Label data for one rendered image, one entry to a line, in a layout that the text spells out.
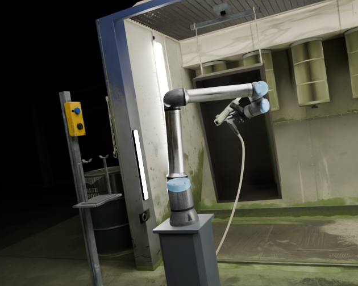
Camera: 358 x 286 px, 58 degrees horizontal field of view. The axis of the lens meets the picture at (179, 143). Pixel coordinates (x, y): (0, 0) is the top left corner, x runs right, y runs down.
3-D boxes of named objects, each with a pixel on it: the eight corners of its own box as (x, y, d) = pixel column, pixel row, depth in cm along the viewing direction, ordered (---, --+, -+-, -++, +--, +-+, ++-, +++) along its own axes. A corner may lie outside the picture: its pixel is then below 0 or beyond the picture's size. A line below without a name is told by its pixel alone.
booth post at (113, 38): (136, 270, 296) (95, 19, 284) (146, 261, 312) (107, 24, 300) (153, 271, 288) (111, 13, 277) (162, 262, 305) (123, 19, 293)
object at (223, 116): (233, 142, 242) (216, 117, 237) (228, 143, 246) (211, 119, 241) (259, 108, 271) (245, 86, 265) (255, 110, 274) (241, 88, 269)
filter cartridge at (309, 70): (330, 110, 381) (321, 41, 379) (334, 110, 347) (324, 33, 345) (298, 116, 393) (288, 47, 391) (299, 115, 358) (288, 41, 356)
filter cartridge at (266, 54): (268, 121, 371) (257, 48, 366) (245, 123, 401) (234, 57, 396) (288, 116, 391) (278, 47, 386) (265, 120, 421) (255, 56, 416)
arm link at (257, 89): (162, 88, 200) (269, 78, 205) (162, 91, 212) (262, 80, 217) (165, 107, 201) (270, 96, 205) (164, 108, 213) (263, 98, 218)
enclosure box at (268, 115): (222, 188, 342) (200, 75, 313) (281, 183, 323) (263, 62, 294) (216, 203, 310) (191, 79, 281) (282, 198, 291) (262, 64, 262)
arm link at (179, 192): (170, 211, 198) (166, 183, 197) (169, 205, 215) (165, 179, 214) (195, 207, 199) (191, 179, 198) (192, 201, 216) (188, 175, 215)
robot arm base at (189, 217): (192, 226, 194) (190, 210, 193) (164, 226, 202) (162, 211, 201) (203, 216, 211) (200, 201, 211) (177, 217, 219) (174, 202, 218)
